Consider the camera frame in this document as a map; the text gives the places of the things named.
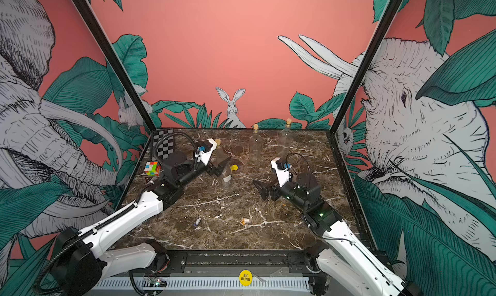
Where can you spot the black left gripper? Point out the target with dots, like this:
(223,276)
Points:
(211,171)

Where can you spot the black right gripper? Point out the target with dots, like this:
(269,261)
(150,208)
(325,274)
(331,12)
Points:
(270,191)

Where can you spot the glass bottle blue label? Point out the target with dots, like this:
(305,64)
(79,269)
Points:
(286,138)

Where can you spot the glass bottle yellow price label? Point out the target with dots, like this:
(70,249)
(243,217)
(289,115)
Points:
(222,160)

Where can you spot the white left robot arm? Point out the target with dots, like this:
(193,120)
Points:
(81,259)

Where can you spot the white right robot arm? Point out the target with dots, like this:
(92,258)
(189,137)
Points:
(339,253)

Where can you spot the black white chessboard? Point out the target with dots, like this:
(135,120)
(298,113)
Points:
(165,148)

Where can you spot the colourful rubiks cube on table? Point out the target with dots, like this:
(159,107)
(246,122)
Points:
(152,168)

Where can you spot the yellow round big blind sticker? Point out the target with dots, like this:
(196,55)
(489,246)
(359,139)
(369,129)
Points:
(246,278)

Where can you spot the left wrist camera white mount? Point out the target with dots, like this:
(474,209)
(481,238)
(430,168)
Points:
(204,151)

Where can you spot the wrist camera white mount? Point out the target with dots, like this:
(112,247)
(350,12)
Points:
(282,169)
(204,151)

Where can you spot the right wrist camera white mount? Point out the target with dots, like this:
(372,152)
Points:
(282,169)

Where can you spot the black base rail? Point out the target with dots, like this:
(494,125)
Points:
(240,260)

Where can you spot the white perforated cable tray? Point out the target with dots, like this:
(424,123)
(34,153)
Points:
(294,284)

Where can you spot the black left frame post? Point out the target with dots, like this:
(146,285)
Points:
(88,16)

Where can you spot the black frame post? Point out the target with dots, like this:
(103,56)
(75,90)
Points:
(88,16)
(387,18)

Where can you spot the black right frame post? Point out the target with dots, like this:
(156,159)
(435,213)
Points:
(387,18)

